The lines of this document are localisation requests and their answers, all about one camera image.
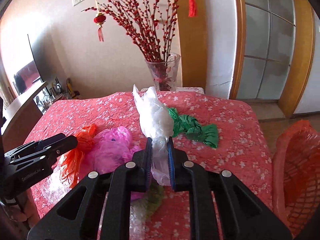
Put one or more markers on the white plastic bag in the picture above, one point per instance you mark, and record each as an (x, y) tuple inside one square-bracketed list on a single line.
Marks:
[(155, 120)]

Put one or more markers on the green plastic bag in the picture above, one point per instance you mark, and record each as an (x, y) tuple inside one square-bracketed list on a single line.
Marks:
[(192, 128)]

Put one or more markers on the dark wooden television cabinet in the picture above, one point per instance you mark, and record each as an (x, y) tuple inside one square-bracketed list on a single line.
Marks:
[(22, 110)]

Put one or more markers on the wooden door frame panel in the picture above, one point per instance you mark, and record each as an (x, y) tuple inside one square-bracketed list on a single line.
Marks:
[(192, 50)]

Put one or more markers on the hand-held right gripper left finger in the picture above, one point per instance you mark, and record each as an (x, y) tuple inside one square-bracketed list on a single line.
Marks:
[(147, 165)]

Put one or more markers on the glass vase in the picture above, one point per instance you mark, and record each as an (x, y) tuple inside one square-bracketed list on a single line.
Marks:
[(163, 72)]

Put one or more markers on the flat screen television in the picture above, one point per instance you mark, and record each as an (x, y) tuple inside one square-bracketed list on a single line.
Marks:
[(32, 65)]

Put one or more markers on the small red lantern ornament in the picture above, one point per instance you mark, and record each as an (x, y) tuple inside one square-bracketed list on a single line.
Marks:
[(100, 20)]

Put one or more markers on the white box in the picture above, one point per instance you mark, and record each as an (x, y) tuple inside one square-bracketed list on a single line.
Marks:
[(190, 90)]

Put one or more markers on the wood framed glass door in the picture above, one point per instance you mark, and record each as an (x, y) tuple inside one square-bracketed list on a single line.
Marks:
[(270, 42)]

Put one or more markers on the clutter of small items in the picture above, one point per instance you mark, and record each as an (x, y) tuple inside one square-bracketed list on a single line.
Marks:
[(60, 92)]

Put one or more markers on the red berry branches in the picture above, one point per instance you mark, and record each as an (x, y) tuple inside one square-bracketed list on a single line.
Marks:
[(140, 17)]

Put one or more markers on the clear bubble wrap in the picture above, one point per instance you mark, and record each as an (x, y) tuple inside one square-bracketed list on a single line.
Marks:
[(53, 187)]

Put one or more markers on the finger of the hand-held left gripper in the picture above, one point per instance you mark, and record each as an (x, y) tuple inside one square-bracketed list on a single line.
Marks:
[(55, 148), (37, 142)]

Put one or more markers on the orange-lined trash bin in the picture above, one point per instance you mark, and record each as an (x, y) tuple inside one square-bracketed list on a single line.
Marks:
[(297, 175)]

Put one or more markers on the pink plastic bag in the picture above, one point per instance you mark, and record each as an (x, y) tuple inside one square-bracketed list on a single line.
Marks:
[(112, 145)]

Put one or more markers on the pink floral tablecloth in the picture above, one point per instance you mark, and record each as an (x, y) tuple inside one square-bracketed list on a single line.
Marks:
[(225, 130)]

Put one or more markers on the orange plastic bag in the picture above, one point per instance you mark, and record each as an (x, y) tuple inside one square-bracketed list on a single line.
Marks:
[(80, 147)]

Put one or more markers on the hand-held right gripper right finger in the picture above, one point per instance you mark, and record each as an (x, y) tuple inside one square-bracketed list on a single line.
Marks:
[(171, 165)]

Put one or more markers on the white power socket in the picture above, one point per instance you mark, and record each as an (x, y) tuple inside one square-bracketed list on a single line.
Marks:
[(76, 1)]

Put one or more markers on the cream plastic bag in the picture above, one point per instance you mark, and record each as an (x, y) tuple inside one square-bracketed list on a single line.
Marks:
[(155, 200)]

